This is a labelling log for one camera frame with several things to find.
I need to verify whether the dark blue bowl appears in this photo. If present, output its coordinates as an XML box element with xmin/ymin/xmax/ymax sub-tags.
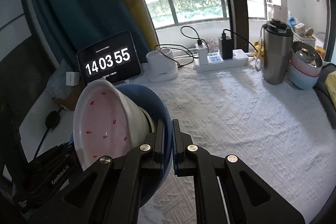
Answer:
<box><xmin>118</xmin><ymin>84</ymin><xmax>173</xmax><ymax>206</ymax></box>

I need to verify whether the tablet showing clock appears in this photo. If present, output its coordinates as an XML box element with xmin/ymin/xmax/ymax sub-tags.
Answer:
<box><xmin>77</xmin><ymin>31</ymin><xmax>141</xmax><ymax>85</ymax></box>

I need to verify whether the black charger block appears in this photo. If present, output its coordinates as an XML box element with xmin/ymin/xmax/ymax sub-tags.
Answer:
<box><xmin>219</xmin><ymin>34</ymin><xmax>234</xmax><ymax>60</ymax></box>

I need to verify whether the light blue bowl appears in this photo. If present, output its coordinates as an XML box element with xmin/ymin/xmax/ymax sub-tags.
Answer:
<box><xmin>288</xmin><ymin>65</ymin><xmax>319</xmax><ymax>90</ymax></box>

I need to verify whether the cardboard box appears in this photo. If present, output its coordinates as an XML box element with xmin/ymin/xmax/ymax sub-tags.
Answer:
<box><xmin>52</xmin><ymin>80</ymin><xmax>85</xmax><ymax>111</ymax></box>

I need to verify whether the black charger cable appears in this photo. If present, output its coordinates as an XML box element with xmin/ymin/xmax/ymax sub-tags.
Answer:
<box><xmin>221</xmin><ymin>28</ymin><xmax>259</xmax><ymax>50</ymax></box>

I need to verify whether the white textured tablecloth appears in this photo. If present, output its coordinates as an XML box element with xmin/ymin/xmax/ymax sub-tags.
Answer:
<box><xmin>19</xmin><ymin>60</ymin><xmax>335</xmax><ymax>223</ymax></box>

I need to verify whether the yellow tin can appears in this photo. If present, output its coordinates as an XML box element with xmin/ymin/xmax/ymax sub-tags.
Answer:
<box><xmin>315</xmin><ymin>46</ymin><xmax>326</xmax><ymax>59</ymax></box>

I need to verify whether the white charger plug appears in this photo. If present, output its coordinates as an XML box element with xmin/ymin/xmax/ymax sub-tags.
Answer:
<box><xmin>195</xmin><ymin>39</ymin><xmax>208</xmax><ymax>65</ymax></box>

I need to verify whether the stainless steel tumbler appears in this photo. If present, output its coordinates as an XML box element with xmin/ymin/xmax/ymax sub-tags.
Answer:
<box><xmin>262</xmin><ymin>19</ymin><xmax>293</xmax><ymax>85</ymax></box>

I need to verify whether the teal curtain left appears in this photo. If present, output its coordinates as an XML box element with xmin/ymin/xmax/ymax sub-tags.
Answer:
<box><xmin>30</xmin><ymin>0</ymin><xmax>150</xmax><ymax>68</ymax></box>

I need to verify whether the pink strawberry bowl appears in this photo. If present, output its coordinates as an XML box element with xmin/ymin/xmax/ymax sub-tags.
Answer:
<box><xmin>73</xmin><ymin>80</ymin><xmax>156</xmax><ymax>170</ymax></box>

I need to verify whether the white storage basket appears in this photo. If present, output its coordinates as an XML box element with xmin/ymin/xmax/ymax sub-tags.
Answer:
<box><xmin>293</xmin><ymin>32</ymin><xmax>316</xmax><ymax>48</ymax></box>

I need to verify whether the small white box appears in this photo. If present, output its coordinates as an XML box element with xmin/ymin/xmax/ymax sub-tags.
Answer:
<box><xmin>66</xmin><ymin>72</ymin><xmax>80</xmax><ymax>86</ymax></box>

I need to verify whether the yellow tissue pack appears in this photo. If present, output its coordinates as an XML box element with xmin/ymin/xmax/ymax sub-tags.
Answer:
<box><xmin>325</xmin><ymin>71</ymin><xmax>336</xmax><ymax>108</ymax></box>

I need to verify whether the white power strip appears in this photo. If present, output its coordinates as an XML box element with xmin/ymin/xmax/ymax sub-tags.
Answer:
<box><xmin>193</xmin><ymin>50</ymin><xmax>249</xmax><ymax>73</ymax></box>

